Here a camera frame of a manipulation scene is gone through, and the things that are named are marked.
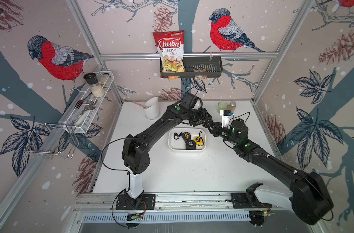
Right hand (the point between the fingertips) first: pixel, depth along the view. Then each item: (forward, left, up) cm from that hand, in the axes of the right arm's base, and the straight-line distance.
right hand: (206, 122), depth 79 cm
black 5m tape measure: (-4, +8, -19) cm, 21 cm away
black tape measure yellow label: (+2, +11, -19) cm, 22 cm away
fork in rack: (0, +65, +14) cm, 66 cm away
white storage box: (-4, +16, -21) cm, 27 cm away
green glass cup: (+29, -17, -17) cm, 38 cm away
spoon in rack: (-3, +64, +9) cm, 64 cm away
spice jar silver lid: (+28, -24, -13) cm, 39 cm away
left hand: (+1, -3, +3) cm, 5 cm away
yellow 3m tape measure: (0, +3, -21) cm, 21 cm away
